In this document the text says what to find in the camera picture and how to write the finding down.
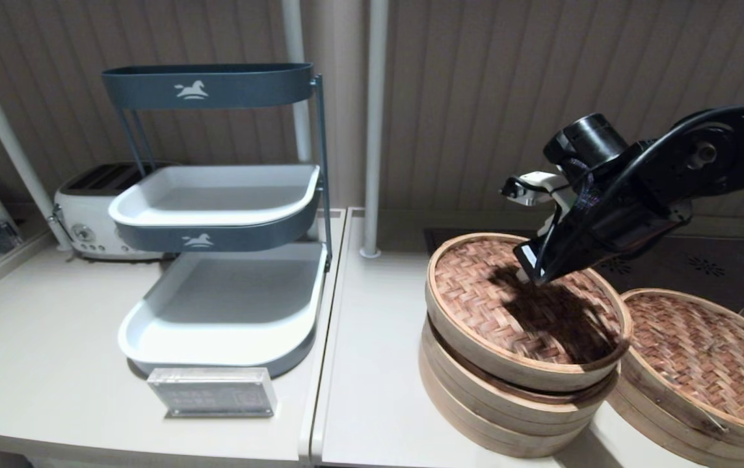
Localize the woven bamboo steamer lid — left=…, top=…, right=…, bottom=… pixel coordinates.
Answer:
left=425, top=233, right=633, bottom=393

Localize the tall bamboo steamer basket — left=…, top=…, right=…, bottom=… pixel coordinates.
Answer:
left=419, top=317, right=621, bottom=459

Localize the right bamboo steamer with lid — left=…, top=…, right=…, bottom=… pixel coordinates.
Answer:
left=614, top=288, right=744, bottom=449

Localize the black glass induction cooktop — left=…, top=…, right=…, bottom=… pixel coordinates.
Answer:
left=423, top=226, right=744, bottom=313

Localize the straight white pole with foot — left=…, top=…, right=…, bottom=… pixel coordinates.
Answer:
left=359, top=0, right=390, bottom=259

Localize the large white-lined grey tray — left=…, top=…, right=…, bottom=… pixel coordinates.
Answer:
left=117, top=242, right=328, bottom=379

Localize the grey tray with horse logo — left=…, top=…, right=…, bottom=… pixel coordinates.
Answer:
left=107, top=164, right=322, bottom=254

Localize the clear acrylic sign holder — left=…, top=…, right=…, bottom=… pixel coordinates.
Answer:
left=146, top=367, right=278, bottom=419

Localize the dark grey rack tray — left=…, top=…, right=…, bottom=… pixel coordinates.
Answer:
left=100, top=62, right=315, bottom=110

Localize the white pole behind rack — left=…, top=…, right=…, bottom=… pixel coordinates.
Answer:
left=281, top=0, right=321, bottom=241

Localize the white retro toaster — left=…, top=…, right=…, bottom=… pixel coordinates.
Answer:
left=52, top=161, right=181, bottom=262

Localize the long slanted white pole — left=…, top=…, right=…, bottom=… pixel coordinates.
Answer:
left=0, top=13, right=73, bottom=253

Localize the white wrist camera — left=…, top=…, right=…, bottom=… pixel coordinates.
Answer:
left=501, top=170, right=571, bottom=209

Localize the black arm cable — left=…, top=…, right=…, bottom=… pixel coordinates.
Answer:
left=538, top=104, right=744, bottom=280

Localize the dark grey rack frame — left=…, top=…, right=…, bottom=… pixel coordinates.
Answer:
left=115, top=73, right=334, bottom=274

